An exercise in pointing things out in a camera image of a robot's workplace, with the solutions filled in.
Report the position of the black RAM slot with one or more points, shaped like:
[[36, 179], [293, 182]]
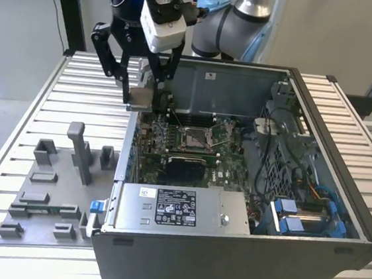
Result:
[[192, 115]]

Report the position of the thin metal locking lever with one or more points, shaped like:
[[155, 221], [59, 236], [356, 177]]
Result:
[[177, 118]]

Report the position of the green motherboard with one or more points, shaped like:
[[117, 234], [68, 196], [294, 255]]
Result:
[[229, 170]]

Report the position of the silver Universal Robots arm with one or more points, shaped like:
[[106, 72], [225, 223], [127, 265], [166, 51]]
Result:
[[218, 26]]

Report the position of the CPU socket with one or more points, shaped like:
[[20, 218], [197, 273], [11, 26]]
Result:
[[193, 140]]

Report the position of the silver power supply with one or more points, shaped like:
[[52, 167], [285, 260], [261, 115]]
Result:
[[212, 209]]

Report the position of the black open PC case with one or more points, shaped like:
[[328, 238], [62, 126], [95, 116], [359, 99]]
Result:
[[193, 263]]

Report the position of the hard disk in blue carrier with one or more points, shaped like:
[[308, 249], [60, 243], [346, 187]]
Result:
[[291, 225], [285, 205]]

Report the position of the silver CPU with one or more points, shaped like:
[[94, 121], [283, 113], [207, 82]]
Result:
[[140, 99]]

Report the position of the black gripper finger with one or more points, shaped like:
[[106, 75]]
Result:
[[171, 68], [106, 58]]

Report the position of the grey metal drive cage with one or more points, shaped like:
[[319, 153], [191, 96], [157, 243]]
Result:
[[284, 150]]

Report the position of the blue release latch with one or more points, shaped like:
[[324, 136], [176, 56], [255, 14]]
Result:
[[95, 206]]

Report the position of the green RAM stick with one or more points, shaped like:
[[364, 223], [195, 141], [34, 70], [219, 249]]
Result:
[[52, 211]]

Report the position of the black upright post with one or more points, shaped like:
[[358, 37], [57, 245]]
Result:
[[75, 18]]

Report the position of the grey parts rack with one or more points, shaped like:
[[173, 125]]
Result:
[[64, 193]]

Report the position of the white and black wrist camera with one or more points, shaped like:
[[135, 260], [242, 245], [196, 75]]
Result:
[[160, 33]]

